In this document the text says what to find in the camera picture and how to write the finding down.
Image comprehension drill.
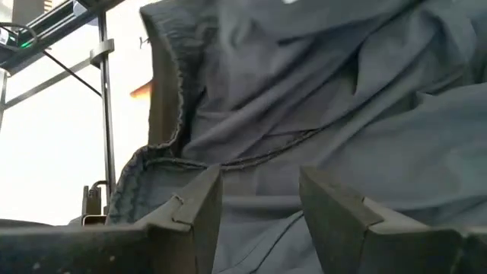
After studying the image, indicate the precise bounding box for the black garment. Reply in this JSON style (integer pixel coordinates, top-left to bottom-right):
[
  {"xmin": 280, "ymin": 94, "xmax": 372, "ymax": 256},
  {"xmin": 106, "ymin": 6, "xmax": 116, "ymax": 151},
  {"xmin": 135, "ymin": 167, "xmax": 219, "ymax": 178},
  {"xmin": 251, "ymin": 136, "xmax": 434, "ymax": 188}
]
[{"xmin": 106, "ymin": 0, "xmax": 487, "ymax": 274}]

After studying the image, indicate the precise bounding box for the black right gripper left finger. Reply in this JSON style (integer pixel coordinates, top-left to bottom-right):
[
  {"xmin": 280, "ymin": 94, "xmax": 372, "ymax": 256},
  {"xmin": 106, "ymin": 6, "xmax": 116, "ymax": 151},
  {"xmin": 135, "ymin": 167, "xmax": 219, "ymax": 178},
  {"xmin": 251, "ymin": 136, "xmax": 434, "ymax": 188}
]
[{"xmin": 0, "ymin": 165, "xmax": 224, "ymax": 274}]

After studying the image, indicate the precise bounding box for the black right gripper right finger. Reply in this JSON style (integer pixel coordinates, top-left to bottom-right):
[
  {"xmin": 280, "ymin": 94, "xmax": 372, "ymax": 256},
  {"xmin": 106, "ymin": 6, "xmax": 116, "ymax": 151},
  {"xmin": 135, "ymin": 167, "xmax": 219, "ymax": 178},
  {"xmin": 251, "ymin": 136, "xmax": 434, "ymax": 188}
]
[{"xmin": 298, "ymin": 165, "xmax": 487, "ymax": 274}]

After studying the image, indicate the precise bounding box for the black aluminium table frame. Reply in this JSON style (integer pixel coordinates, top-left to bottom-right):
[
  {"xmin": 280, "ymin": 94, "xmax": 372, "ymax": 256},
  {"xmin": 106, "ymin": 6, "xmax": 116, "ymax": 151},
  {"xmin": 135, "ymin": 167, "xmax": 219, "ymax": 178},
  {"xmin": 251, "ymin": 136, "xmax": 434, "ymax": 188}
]
[{"xmin": 0, "ymin": 0, "xmax": 126, "ymax": 225}]

